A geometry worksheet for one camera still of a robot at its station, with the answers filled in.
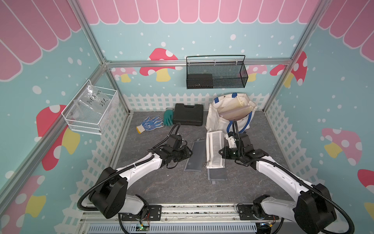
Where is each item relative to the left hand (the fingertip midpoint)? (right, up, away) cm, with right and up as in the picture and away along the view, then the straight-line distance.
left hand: (190, 155), depth 85 cm
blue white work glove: (-32, +18, +28) cm, 46 cm away
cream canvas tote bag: (+17, +19, +13) cm, 29 cm away
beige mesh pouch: (+34, +28, +12) cm, 46 cm away
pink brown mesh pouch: (+31, +23, +17) cm, 42 cm away
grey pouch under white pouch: (+15, -12, +2) cm, 19 cm away
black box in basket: (+6, +45, +3) cm, 45 cm away
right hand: (+17, +3, -2) cm, 17 cm away
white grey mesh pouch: (+15, +8, +3) cm, 17 cm away
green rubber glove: (-17, +25, +30) cm, 43 cm away
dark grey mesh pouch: (+4, -5, +7) cm, 10 cm away
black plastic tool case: (-1, +26, +29) cm, 39 cm away
